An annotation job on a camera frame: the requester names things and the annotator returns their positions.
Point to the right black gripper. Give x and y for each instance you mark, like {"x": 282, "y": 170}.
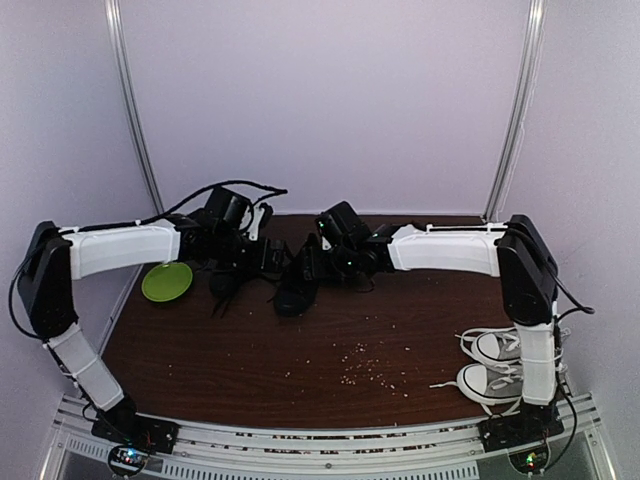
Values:
{"x": 329, "y": 277}

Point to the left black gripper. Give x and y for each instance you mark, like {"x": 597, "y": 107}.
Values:
{"x": 260, "y": 263}

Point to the black sneaker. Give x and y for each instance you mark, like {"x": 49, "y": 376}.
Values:
{"x": 300, "y": 282}
{"x": 224, "y": 287}

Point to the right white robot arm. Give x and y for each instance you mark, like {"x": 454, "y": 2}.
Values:
{"x": 514, "y": 364}

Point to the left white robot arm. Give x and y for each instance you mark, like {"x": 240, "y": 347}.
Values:
{"x": 57, "y": 257}

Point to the green plate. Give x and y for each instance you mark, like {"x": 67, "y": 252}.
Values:
{"x": 167, "y": 282}

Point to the grey sneaker rear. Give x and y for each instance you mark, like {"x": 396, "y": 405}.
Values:
{"x": 491, "y": 346}

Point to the grey sneaker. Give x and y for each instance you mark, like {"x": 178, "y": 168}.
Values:
{"x": 498, "y": 391}
{"x": 491, "y": 346}

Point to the grey sneaker front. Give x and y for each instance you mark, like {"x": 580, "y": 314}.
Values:
{"x": 498, "y": 391}

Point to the right aluminium frame post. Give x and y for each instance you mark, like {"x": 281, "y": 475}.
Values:
{"x": 524, "y": 92}

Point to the aluminium frame post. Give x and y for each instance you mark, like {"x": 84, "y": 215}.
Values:
{"x": 524, "y": 92}
{"x": 118, "y": 42}

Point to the aluminium front rail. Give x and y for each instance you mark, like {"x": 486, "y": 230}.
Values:
{"x": 443, "y": 450}

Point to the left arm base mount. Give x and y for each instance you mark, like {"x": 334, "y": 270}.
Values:
{"x": 135, "y": 445}

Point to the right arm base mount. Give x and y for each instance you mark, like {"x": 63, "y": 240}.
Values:
{"x": 525, "y": 435}

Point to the left aluminium frame post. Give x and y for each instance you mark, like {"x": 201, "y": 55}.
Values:
{"x": 118, "y": 42}

